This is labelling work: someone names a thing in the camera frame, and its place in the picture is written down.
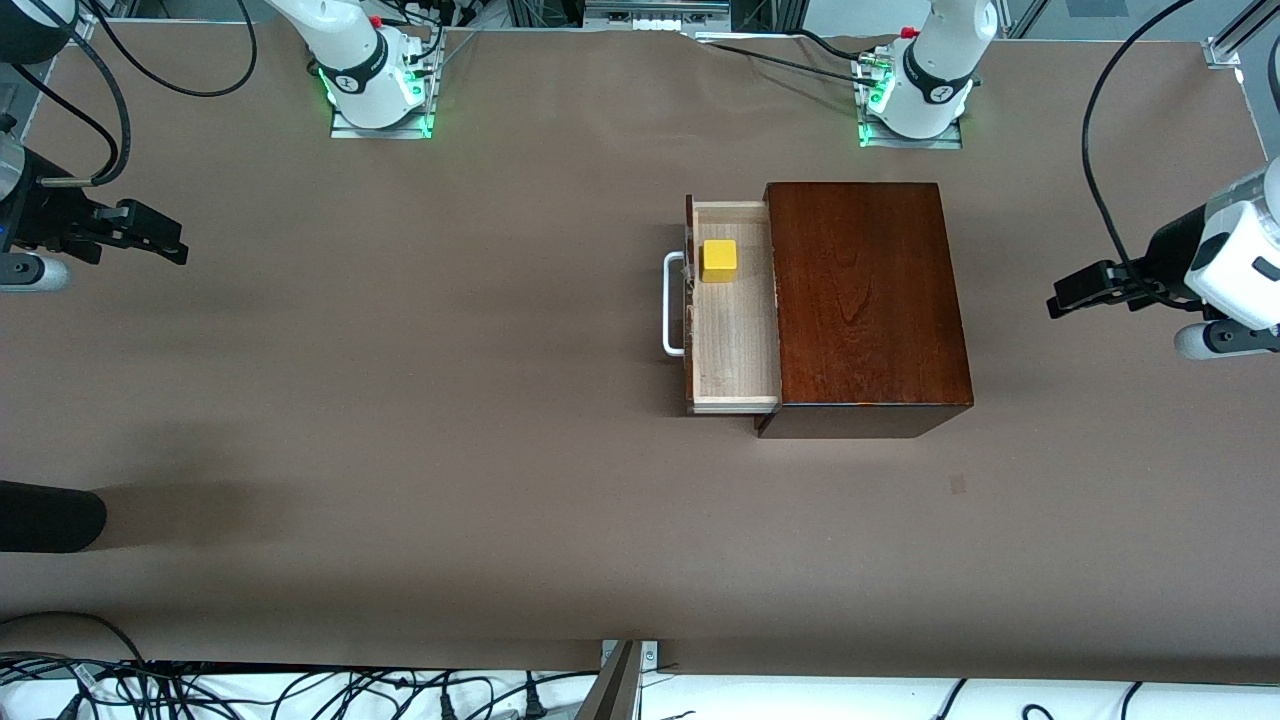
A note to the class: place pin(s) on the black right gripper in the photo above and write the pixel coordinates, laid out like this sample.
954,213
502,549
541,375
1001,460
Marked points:
48,213

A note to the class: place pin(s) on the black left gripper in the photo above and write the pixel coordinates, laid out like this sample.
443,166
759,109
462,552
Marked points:
1172,252

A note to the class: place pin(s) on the yellow wooden cube block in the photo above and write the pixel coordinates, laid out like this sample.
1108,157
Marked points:
719,260

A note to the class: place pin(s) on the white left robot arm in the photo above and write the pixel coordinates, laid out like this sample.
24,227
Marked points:
935,60

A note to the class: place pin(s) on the dark brown wooden cabinet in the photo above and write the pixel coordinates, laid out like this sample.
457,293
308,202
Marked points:
880,330

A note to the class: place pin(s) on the brown paper table cover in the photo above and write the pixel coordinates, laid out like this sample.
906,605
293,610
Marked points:
500,450

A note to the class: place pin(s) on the white power strip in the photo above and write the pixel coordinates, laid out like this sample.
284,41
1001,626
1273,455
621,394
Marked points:
655,20

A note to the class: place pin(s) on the gray metal strut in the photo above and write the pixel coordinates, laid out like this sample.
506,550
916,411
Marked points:
612,690

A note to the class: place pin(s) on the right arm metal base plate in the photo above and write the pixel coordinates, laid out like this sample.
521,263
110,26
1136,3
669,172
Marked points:
385,132

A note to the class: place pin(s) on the black ribbed cylinder post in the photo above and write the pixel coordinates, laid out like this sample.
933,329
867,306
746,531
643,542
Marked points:
45,516

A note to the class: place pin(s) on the small silver corner bracket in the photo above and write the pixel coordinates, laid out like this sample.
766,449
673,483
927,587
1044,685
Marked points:
650,655

